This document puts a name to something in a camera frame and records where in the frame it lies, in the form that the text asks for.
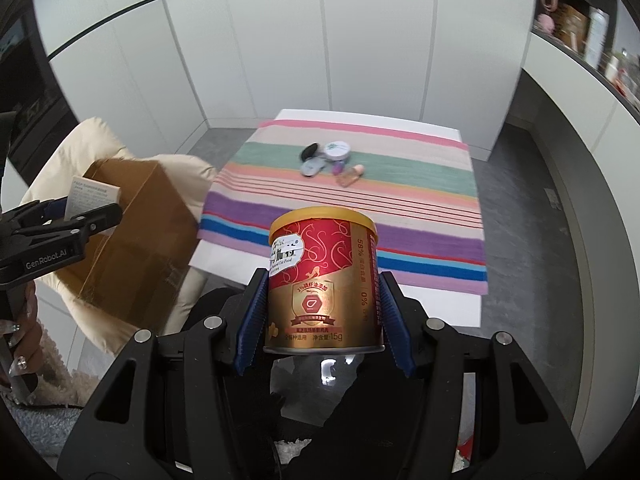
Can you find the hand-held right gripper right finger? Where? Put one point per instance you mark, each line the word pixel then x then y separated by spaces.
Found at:
pixel 397 330

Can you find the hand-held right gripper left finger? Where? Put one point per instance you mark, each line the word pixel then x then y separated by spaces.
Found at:
pixel 252 320

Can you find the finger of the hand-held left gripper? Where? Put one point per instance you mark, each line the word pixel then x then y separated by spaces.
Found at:
pixel 52 208
pixel 95 222

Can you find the brown cardboard box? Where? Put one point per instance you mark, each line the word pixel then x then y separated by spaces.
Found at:
pixel 140 250

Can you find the red gold can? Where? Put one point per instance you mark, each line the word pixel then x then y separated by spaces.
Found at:
pixel 320 300

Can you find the small bottle pink cap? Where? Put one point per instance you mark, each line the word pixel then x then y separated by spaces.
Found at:
pixel 350 176

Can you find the grey oval case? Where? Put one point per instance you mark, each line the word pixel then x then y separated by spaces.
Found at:
pixel 312 166

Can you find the small purple item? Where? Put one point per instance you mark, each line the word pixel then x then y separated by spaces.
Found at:
pixel 337 167

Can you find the black round compact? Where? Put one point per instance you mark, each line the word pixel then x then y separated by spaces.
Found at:
pixel 310 151

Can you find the white round compact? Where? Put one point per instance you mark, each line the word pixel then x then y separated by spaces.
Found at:
pixel 336 150

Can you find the person's left hand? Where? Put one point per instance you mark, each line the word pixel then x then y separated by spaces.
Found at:
pixel 27 345

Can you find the cream cushioned chair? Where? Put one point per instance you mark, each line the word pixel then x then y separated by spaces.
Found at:
pixel 90 140

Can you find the person's black pants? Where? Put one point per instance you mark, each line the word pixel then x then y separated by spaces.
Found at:
pixel 360 440

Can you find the fluffy white garment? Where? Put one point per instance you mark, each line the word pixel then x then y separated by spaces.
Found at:
pixel 60 385

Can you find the red paper piece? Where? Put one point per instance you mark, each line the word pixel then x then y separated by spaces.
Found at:
pixel 465 455

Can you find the striped colourful cloth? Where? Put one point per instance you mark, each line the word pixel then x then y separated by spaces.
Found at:
pixel 400 180

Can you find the grey floor socket plate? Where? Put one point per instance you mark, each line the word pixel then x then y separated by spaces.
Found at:
pixel 552 198

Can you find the white curved counter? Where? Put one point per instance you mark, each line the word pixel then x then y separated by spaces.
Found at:
pixel 575 125

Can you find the white panelled wardrobe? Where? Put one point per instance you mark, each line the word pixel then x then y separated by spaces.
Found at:
pixel 300 35

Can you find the pink plush toy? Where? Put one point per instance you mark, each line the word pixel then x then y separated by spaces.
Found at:
pixel 544 22

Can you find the brown printed box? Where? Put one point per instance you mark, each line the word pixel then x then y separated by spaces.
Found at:
pixel 572 25

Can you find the tall white bottle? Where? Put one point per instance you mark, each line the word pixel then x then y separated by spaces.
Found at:
pixel 597 37

